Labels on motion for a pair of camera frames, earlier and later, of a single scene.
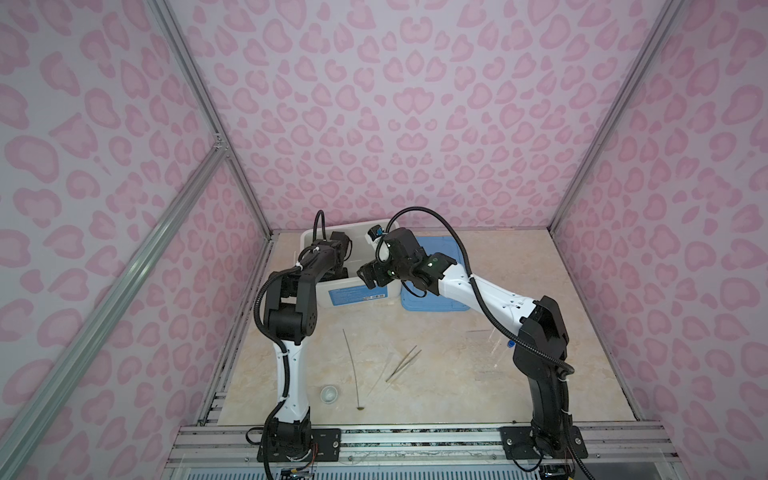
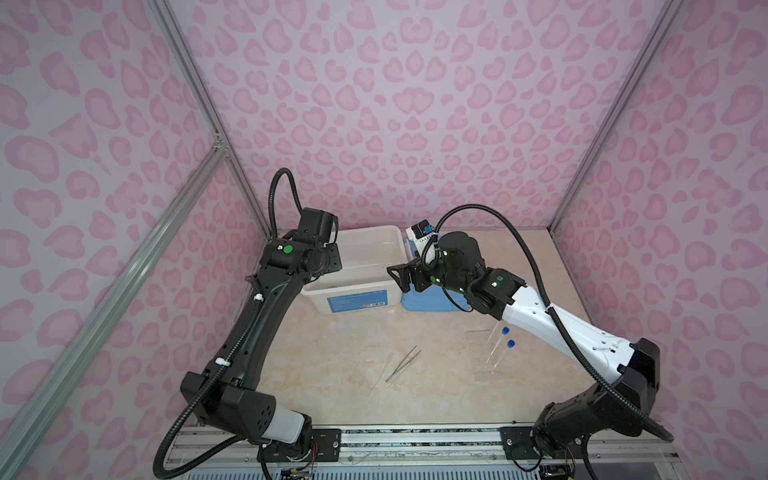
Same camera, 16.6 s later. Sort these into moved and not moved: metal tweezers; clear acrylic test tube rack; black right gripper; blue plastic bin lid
Moved: black right gripper
Not moved: clear acrylic test tube rack; blue plastic bin lid; metal tweezers
